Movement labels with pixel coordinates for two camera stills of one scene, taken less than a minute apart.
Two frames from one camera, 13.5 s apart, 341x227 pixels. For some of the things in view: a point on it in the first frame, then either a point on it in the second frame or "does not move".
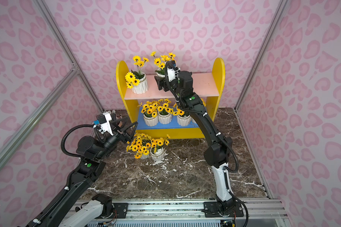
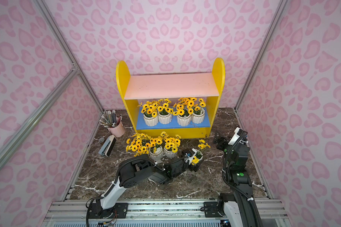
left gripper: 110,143 -> 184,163
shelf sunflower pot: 150,115 does not move
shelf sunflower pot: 165,112 does not move
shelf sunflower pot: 157,152 does not move
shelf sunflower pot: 140,145 does not move
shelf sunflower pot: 136,80 -> 201,145
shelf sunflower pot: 183,118 does not move
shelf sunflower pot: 160,63 -> 171,144
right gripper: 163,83 -> 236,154
